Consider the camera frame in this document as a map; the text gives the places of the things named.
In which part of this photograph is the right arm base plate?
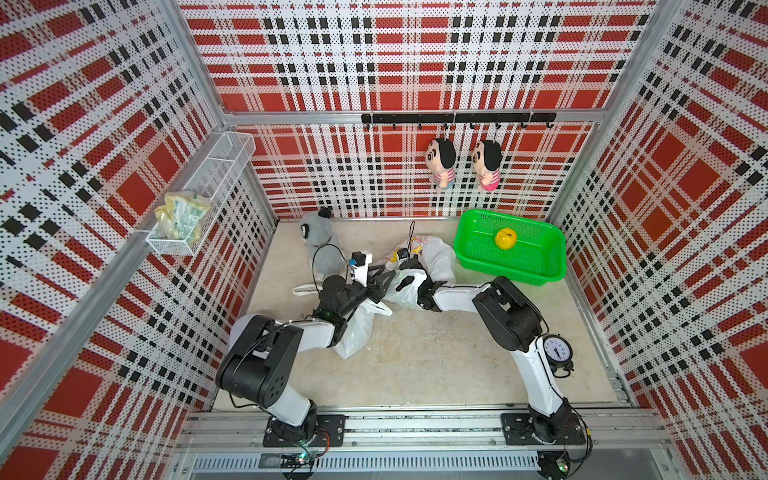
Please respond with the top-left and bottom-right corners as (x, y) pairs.
(501, 412), (587, 447)

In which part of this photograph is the yellow apple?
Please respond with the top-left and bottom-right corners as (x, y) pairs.
(494, 228), (518, 251)

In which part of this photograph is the plain white plastic bag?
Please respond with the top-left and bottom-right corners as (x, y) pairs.
(293, 280), (393, 359)

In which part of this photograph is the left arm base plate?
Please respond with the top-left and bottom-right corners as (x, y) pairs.
(262, 414), (348, 448)

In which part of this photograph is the small black alarm clock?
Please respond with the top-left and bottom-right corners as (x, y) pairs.
(543, 334), (574, 379)

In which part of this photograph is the left circuit board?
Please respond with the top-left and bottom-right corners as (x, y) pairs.
(279, 453), (314, 470)

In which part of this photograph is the pink-dressed hanging doll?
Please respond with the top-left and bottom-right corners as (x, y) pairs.
(470, 140), (502, 192)

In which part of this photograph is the blue-dressed hanging doll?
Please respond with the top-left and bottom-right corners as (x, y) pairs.
(425, 138), (456, 190)

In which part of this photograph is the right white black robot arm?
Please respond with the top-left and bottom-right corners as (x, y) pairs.
(385, 260), (577, 444)

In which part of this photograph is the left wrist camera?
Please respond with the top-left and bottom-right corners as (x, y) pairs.
(348, 251), (373, 287)

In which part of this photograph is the green plastic basket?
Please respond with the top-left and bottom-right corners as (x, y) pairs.
(453, 209), (568, 286)

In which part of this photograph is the right circuit board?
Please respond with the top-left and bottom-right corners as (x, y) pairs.
(537, 451), (571, 480)

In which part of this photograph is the white wire wall basket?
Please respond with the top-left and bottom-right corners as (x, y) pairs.
(146, 132), (255, 257)

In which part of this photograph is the circuit board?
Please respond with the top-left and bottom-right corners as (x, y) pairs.
(537, 451), (571, 480)
(279, 453), (314, 470)

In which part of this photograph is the grey plush dog toy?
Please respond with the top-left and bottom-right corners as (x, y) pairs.
(300, 207), (346, 281)

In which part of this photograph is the printed white plastic bag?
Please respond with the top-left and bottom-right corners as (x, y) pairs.
(384, 236), (456, 312)

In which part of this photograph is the yellow-green snack packet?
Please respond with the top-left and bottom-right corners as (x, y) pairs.
(154, 191), (211, 243)

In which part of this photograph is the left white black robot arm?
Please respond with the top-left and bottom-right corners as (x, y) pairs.
(215, 266), (395, 444)

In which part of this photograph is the black hook rail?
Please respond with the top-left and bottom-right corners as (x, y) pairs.
(361, 112), (557, 126)

